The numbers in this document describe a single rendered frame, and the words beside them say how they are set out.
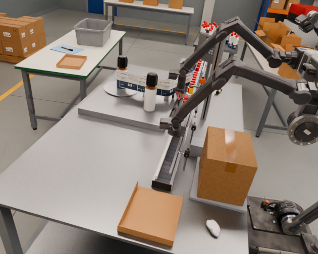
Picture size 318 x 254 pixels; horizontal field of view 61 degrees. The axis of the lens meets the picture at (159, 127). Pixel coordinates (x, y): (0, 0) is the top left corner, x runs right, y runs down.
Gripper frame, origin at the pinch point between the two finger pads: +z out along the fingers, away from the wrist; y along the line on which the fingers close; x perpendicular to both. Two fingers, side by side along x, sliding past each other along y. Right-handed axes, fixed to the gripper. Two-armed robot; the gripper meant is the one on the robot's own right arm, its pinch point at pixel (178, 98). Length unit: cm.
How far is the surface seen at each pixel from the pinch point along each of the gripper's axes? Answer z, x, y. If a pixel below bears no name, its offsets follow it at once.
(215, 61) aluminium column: -29.2, 20.8, -9.3
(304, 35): 33, 210, -520
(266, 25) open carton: -10, 91, -308
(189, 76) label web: -2.2, 1.3, -42.8
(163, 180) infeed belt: 14, 6, 74
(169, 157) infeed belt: 14, 5, 53
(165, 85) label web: -0.2, -14.5, -18.7
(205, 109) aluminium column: 9.6, 21.1, -9.6
